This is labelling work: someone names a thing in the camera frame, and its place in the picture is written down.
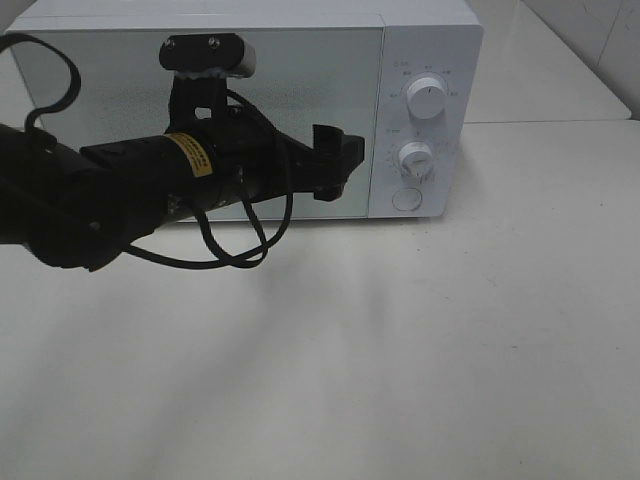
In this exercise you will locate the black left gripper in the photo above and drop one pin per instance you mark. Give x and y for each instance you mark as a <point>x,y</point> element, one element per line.
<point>251,156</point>

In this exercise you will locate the upper white power knob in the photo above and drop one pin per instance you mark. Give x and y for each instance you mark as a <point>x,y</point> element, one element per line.
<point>426,96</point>

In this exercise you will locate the round white door button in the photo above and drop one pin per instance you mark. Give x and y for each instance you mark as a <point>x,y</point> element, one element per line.
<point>407,199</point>

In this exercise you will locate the white microwave oven body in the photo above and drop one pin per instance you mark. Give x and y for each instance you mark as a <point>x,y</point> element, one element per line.
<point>418,37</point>

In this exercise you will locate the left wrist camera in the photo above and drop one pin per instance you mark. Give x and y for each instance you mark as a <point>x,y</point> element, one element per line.
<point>225,54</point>

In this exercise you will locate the lower white timer knob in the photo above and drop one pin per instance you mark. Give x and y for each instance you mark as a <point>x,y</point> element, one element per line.
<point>415,159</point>

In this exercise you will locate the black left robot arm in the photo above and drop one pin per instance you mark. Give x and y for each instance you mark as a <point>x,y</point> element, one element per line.
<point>81,208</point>

